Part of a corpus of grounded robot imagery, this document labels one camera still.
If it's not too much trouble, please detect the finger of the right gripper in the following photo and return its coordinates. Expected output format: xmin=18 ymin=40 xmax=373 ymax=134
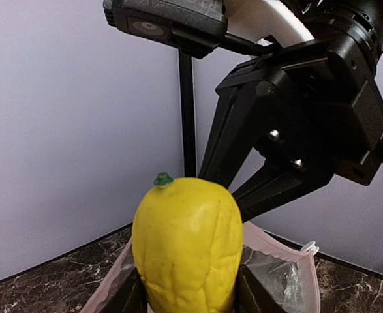
xmin=198 ymin=80 xmax=276 ymax=188
xmin=233 ymin=126 xmax=334 ymax=222

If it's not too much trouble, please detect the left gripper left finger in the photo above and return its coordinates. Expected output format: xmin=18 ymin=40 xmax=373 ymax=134
xmin=99 ymin=269 xmax=146 ymax=313

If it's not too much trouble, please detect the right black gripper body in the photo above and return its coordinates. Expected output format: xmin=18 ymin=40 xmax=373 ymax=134
xmin=256 ymin=48 xmax=383 ymax=186

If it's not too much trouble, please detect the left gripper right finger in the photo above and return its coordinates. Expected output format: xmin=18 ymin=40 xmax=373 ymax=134
xmin=235 ymin=265 xmax=285 ymax=313

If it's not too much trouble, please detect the clear zip top bag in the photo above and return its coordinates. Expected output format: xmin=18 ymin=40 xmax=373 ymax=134
xmin=82 ymin=222 xmax=320 ymax=312

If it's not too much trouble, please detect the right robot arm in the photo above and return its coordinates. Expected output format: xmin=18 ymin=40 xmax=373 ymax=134
xmin=198 ymin=1 xmax=383 ymax=221

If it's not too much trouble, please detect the right black frame post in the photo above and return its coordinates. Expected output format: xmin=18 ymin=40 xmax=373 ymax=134
xmin=178 ymin=51 xmax=197 ymax=177

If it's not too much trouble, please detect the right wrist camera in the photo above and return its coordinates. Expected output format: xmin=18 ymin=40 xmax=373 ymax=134
xmin=102 ymin=0 xmax=316 ymax=59

